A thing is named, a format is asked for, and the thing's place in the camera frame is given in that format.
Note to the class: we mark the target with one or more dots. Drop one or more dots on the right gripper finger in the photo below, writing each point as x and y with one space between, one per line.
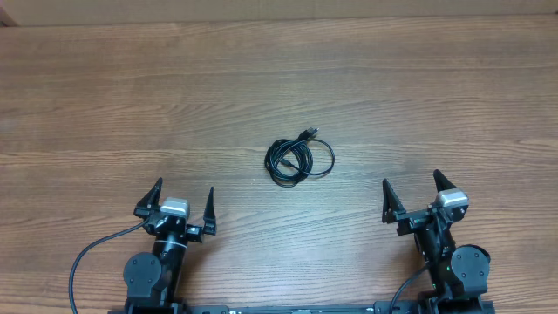
392 206
442 183

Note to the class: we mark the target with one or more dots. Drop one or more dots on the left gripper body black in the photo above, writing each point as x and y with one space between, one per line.
193 234

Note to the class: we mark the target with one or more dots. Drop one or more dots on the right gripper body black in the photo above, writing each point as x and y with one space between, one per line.
413 221

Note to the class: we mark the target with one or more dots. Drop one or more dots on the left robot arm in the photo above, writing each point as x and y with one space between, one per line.
152 277

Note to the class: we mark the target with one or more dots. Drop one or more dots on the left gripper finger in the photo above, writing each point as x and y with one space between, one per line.
209 216
151 199

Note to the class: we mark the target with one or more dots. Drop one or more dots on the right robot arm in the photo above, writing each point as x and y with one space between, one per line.
458 274

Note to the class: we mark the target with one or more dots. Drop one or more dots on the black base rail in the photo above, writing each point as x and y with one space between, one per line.
379 307

